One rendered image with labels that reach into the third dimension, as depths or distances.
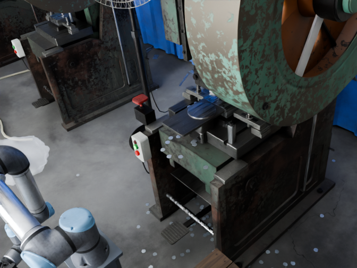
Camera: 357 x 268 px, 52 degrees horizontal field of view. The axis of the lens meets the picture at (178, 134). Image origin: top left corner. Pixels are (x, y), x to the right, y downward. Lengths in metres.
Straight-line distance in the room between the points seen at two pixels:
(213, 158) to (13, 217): 0.80
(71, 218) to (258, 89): 0.81
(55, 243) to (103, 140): 1.58
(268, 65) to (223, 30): 0.17
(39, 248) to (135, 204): 1.03
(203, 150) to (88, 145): 1.41
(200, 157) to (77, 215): 0.55
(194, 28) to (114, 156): 1.83
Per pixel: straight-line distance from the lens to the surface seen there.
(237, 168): 1.50
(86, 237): 1.41
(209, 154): 1.57
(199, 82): 1.54
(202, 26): 0.93
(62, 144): 2.94
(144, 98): 1.77
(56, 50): 2.84
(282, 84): 1.07
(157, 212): 2.18
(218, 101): 1.65
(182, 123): 1.53
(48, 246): 1.37
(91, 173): 2.59
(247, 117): 1.58
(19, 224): 1.43
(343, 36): 1.43
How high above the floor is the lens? 1.68
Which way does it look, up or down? 38 degrees down
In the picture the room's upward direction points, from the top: 7 degrees counter-clockwise
